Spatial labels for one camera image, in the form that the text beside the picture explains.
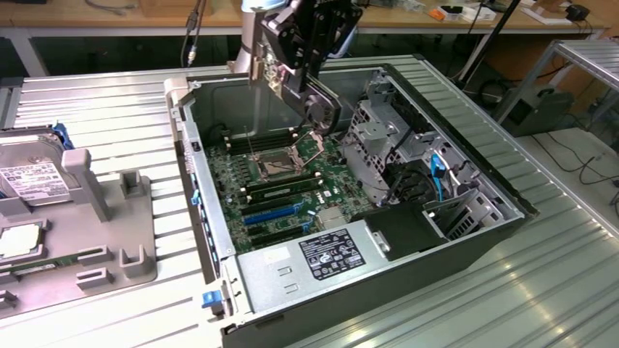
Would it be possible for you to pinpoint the blue disk wire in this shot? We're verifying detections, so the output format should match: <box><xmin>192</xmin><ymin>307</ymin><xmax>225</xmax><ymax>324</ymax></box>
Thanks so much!
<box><xmin>428</xmin><ymin>154</ymin><xmax>448</xmax><ymax>202</ymax></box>

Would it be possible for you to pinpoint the metal socket cover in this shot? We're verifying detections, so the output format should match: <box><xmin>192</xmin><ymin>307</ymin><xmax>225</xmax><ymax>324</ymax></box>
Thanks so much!
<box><xmin>288</xmin><ymin>129</ymin><xmax>325</xmax><ymax>171</ymax></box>

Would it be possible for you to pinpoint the silver chipset heat sink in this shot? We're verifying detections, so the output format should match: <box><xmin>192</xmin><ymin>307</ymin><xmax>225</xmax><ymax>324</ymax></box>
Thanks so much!
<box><xmin>316</xmin><ymin>208</ymin><xmax>347</xmax><ymax>225</ymax></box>

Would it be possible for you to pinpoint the silver power supply unit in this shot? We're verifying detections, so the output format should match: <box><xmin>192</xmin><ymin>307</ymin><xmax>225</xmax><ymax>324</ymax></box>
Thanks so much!
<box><xmin>235</xmin><ymin>220</ymin><xmax>392</xmax><ymax>315</ymax></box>

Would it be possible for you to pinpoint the silver disk bay cage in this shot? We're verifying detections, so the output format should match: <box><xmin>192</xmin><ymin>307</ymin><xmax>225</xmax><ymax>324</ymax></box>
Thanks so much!
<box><xmin>345</xmin><ymin>99</ymin><xmax>439</xmax><ymax>193</ymax></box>

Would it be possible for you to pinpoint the small white box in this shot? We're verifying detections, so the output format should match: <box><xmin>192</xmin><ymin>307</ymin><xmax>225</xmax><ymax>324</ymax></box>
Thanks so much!
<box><xmin>461</xmin><ymin>7</ymin><xmax>497</xmax><ymax>21</ymax></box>

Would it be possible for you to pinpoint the orange and black device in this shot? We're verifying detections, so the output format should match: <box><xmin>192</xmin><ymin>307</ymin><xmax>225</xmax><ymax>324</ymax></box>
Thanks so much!
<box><xmin>427</xmin><ymin>5</ymin><xmax>465</xmax><ymax>22</ymax></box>

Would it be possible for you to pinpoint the thin black cable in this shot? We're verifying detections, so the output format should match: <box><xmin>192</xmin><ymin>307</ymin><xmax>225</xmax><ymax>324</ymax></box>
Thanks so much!
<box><xmin>545</xmin><ymin>132</ymin><xmax>619</xmax><ymax>186</ymax></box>

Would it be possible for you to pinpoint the black power adapter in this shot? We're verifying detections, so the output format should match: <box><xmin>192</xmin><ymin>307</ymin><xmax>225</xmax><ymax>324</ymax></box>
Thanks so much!
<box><xmin>564</xmin><ymin>4</ymin><xmax>589</xmax><ymax>21</ymax></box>

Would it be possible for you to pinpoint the silver hard disk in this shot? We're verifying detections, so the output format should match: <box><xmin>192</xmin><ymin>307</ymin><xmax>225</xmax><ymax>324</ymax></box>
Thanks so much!
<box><xmin>0</xmin><ymin>132</ymin><xmax>81</xmax><ymax>207</ymax></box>

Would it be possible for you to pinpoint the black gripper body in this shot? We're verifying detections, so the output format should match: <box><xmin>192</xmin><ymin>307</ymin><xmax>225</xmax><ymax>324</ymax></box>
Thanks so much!
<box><xmin>289</xmin><ymin>0</ymin><xmax>363</xmax><ymax>17</ymax></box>

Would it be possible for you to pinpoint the grey cable on desk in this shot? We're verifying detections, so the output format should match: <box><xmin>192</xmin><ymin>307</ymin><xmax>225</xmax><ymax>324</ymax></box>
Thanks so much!
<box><xmin>87</xmin><ymin>0</ymin><xmax>139</xmax><ymax>15</ymax></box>

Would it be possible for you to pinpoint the open black PC case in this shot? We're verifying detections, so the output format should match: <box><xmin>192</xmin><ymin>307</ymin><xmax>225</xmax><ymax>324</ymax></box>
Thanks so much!
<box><xmin>163</xmin><ymin>63</ymin><xmax>537</xmax><ymax>348</ymax></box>

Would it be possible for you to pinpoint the silver CPU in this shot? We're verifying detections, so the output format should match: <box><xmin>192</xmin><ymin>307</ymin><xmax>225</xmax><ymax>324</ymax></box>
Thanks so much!
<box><xmin>0</xmin><ymin>224</ymin><xmax>42</xmax><ymax>260</ymax></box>

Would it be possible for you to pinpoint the wooden desk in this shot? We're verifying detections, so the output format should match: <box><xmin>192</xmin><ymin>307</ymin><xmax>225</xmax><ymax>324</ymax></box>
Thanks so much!
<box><xmin>0</xmin><ymin>0</ymin><xmax>609</xmax><ymax>37</ymax></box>

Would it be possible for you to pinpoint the green RAM stick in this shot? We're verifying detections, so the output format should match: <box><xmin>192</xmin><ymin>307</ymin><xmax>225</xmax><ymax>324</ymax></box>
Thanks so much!
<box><xmin>248</xmin><ymin>177</ymin><xmax>323</xmax><ymax>202</ymax></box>
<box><xmin>0</xmin><ymin>254</ymin><xmax>83</xmax><ymax>277</ymax></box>

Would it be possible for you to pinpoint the blue disk caddy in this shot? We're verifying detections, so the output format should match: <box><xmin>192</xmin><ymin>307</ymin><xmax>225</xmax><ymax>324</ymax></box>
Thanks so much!
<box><xmin>50</xmin><ymin>122</ymin><xmax>76</xmax><ymax>150</ymax></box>

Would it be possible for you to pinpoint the thin metal locking lever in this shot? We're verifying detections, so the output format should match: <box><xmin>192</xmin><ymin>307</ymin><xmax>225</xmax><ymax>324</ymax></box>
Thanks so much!
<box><xmin>244</xmin><ymin>125</ymin><xmax>257</xmax><ymax>160</ymax></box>

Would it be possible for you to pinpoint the blue expansion slot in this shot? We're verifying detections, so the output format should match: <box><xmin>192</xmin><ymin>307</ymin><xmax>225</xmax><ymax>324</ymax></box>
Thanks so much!
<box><xmin>243</xmin><ymin>204</ymin><xmax>299</xmax><ymax>225</ymax></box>

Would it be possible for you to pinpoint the black expansion slot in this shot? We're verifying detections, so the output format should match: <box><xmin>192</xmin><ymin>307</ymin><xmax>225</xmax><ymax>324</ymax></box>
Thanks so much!
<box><xmin>248</xmin><ymin>226</ymin><xmax>311</xmax><ymax>248</ymax></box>
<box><xmin>240</xmin><ymin>198</ymin><xmax>293</xmax><ymax>218</ymax></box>

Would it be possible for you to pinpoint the black plastic shroud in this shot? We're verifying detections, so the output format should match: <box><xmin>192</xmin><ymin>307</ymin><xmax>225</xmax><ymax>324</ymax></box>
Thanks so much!
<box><xmin>349</xmin><ymin>201</ymin><xmax>448</xmax><ymax>262</ymax></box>

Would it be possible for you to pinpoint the thin hanging cable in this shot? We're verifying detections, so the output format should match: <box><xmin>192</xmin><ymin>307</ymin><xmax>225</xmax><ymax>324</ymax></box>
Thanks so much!
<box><xmin>181</xmin><ymin>0</ymin><xmax>209</xmax><ymax>68</ymax></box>

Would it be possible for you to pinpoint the green motherboard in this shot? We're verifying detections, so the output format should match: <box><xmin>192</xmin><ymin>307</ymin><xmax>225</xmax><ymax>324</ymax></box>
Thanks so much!
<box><xmin>205</xmin><ymin>128</ymin><xmax>376</xmax><ymax>254</ymax></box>

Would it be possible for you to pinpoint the black RAM slot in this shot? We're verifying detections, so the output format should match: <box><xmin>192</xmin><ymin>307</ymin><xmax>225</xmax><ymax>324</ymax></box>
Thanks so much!
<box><xmin>224</xmin><ymin>130</ymin><xmax>293</xmax><ymax>145</ymax></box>
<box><xmin>227</xmin><ymin>137</ymin><xmax>296</xmax><ymax>153</ymax></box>

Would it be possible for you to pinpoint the metal frame table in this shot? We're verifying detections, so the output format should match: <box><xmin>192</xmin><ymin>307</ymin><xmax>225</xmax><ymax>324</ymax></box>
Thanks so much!
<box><xmin>492</xmin><ymin>38</ymin><xmax>619</xmax><ymax>128</ymax></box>

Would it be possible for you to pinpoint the CPU socket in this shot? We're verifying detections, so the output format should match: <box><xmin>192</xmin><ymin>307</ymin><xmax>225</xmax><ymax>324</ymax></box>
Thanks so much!
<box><xmin>253</xmin><ymin>148</ymin><xmax>308</xmax><ymax>182</ymax></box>

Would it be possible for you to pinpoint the black box under desk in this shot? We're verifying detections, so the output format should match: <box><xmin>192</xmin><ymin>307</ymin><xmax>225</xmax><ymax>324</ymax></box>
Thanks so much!
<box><xmin>504</xmin><ymin>88</ymin><xmax>575</xmax><ymax>137</ymax></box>

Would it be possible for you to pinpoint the black tripod pole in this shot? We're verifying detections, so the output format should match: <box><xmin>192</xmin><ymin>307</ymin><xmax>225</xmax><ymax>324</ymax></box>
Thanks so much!
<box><xmin>456</xmin><ymin>0</ymin><xmax>523</xmax><ymax>83</ymax></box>

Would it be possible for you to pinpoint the grey parts rack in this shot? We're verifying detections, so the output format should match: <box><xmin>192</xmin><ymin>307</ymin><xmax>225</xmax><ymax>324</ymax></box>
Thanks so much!
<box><xmin>0</xmin><ymin>146</ymin><xmax>160</xmax><ymax>322</ymax></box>

